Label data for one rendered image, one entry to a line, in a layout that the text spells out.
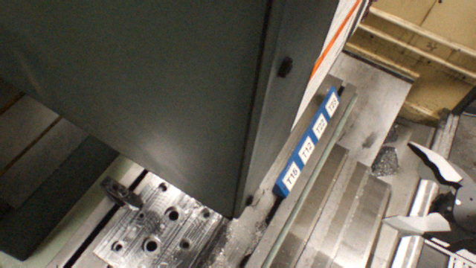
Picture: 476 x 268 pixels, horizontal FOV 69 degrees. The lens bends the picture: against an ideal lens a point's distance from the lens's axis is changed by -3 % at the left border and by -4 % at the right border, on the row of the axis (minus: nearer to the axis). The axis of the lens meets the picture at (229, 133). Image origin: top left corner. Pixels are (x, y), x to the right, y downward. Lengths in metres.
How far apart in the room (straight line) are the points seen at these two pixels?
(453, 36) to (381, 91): 0.33
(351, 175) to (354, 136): 0.18
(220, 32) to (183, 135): 0.11
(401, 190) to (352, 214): 0.28
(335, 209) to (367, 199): 0.15
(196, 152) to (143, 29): 0.11
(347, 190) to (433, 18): 0.68
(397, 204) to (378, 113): 0.37
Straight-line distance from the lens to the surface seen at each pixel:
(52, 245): 1.45
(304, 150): 1.16
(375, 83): 1.60
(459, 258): 2.12
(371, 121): 1.55
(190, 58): 0.19
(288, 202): 1.12
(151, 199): 1.01
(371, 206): 1.42
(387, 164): 1.60
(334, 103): 1.32
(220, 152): 0.25
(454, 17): 1.45
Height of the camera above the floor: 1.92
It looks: 57 degrees down
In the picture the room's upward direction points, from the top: 6 degrees clockwise
